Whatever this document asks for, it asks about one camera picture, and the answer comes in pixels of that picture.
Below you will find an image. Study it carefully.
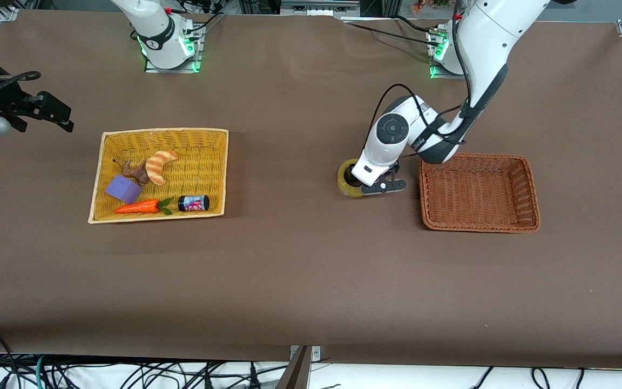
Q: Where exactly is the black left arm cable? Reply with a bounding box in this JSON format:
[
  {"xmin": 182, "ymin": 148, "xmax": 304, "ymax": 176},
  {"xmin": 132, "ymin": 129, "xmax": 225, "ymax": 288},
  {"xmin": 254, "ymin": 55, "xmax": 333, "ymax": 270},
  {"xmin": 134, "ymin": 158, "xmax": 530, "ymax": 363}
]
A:
[{"xmin": 364, "ymin": 0, "xmax": 471, "ymax": 158}]

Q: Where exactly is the black tabletop cable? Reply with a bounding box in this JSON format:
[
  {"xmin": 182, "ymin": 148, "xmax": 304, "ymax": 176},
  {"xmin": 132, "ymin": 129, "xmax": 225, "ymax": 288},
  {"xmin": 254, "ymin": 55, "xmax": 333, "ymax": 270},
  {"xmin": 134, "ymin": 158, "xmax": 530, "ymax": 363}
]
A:
[
  {"xmin": 343, "ymin": 22, "xmax": 435, "ymax": 46},
  {"xmin": 394, "ymin": 15, "xmax": 441, "ymax": 35}
]

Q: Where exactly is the grey metal beam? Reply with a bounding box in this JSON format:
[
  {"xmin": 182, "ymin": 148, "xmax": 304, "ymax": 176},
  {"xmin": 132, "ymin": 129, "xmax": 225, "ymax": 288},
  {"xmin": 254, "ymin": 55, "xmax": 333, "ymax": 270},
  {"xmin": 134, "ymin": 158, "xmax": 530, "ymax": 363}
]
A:
[{"xmin": 275, "ymin": 346, "xmax": 313, "ymax": 389}]

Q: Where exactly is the grey equipment box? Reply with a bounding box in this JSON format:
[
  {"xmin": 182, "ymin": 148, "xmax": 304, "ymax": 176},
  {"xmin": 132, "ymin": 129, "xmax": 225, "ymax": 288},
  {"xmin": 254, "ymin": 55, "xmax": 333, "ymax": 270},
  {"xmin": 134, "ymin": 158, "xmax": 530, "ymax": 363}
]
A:
[{"xmin": 280, "ymin": 0, "xmax": 361, "ymax": 17}]

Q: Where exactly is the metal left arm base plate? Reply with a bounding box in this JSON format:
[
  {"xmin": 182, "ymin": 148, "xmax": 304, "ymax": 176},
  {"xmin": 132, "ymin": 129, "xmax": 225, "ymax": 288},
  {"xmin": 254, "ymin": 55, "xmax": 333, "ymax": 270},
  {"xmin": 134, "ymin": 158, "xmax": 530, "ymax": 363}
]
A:
[{"xmin": 429, "ymin": 27, "xmax": 465, "ymax": 81}]

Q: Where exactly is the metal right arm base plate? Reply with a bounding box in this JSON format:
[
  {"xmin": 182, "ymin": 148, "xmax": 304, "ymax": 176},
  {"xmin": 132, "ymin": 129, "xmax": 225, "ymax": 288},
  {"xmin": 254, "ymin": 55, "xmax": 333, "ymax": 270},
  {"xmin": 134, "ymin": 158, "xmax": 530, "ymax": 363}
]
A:
[{"xmin": 144, "ymin": 22, "xmax": 204, "ymax": 74}]

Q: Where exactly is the brown wicker basket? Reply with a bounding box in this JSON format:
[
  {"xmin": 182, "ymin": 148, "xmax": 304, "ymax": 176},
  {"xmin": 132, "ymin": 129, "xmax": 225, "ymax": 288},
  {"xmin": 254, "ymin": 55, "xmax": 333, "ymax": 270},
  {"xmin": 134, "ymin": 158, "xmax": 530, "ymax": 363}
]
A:
[{"xmin": 418, "ymin": 152, "xmax": 541, "ymax": 233}]

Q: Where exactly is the yellow tape roll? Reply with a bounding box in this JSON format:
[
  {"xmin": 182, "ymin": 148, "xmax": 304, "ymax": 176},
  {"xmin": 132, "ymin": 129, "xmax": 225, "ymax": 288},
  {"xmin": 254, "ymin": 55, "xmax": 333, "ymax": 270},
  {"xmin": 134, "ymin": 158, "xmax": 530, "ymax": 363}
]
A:
[{"xmin": 337, "ymin": 158, "xmax": 370, "ymax": 199}]

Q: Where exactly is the orange carrot toy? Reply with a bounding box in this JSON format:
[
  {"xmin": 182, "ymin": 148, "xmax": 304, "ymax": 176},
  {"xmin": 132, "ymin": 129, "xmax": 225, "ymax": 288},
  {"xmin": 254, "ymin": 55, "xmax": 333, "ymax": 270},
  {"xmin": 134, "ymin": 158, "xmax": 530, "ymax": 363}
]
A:
[{"xmin": 113, "ymin": 197, "xmax": 174, "ymax": 216}]

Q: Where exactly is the purple foam block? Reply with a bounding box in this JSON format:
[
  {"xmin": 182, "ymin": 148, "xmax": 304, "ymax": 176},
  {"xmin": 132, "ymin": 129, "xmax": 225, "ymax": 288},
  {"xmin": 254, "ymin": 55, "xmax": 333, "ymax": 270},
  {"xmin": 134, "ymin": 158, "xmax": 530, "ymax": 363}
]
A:
[{"xmin": 104, "ymin": 175, "xmax": 143, "ymax": 204}]

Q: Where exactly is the dark soda can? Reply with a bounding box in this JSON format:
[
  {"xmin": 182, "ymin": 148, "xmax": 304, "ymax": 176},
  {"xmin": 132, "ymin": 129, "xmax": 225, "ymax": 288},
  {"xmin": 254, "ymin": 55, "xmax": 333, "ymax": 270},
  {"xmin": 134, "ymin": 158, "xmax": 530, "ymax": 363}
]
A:
[{"xmin": 177, "ymin": 194, "xmax": 210, "ymax": 212}]

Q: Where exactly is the brown root toy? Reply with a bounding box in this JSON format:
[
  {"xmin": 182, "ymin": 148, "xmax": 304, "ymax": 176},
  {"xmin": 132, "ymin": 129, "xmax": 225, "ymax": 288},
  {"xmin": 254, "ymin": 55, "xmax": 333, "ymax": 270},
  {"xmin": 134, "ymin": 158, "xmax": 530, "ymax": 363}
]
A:
[{"xmin": 112, "ymin": 158, "xmax": 151, "ymax": 187}]

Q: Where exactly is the striped croissant toy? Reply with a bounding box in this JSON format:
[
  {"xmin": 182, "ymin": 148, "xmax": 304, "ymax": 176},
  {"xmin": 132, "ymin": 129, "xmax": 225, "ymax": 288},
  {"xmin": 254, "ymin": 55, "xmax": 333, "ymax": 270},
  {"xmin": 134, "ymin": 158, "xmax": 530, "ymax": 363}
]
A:
[{"xmin": 145, "ymin": 150, "xmax": 179, "ymax": 186}]

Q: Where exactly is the yellow wicker basket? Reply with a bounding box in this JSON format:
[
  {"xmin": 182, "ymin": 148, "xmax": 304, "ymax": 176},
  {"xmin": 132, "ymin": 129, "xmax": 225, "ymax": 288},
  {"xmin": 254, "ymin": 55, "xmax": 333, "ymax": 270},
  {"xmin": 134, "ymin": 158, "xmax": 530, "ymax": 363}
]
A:
[{"xmin": 87, "ymin": 128, "xmax": 229, "ymax": 224}]

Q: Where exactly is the small metal edge bracket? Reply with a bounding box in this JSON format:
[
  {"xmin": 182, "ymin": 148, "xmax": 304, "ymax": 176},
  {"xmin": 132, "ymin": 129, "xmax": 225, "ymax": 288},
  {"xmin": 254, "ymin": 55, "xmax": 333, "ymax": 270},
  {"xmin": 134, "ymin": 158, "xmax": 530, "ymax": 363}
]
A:
[{"xmin": 289, "ymin": 345, "xmax": 321, "ymax": 361}]

